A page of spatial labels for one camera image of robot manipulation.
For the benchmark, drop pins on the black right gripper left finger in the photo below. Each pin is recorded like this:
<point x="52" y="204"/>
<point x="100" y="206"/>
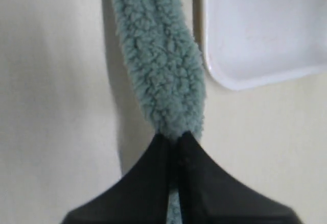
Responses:
<point x="140" y="196"/>

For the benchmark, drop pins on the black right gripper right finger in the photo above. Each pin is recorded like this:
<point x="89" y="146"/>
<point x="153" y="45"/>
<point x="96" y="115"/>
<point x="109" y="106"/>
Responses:
<point x="208" y="194"/>

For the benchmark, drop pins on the teal fleece scarf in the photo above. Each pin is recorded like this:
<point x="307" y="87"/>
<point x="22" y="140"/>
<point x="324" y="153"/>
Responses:
<point x="165" y="69"/>

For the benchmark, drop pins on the white plastic tray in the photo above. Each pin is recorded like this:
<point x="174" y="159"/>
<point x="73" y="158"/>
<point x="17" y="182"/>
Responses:
<point x="252" y="43"/>

